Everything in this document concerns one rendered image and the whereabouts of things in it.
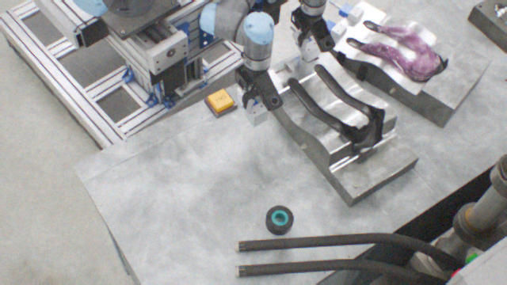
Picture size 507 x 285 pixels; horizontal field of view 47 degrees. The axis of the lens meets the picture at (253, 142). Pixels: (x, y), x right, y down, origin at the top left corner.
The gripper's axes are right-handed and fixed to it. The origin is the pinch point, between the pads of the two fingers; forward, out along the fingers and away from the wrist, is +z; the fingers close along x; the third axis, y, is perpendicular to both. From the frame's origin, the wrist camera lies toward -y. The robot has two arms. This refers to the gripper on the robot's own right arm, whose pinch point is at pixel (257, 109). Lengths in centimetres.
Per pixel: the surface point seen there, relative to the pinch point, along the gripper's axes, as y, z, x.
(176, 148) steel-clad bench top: 9.6, 15.1, 22.9
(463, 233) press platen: -63, -8, -19
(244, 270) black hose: -35.7, 11.7, 27.6
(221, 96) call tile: 16.7, 11.4, 1.9
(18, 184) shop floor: 76, 95, 72
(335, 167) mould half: -24.8, 8.6, -11.9
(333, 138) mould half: -19.4, 1.4, -14.0
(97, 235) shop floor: 35, 95, 53
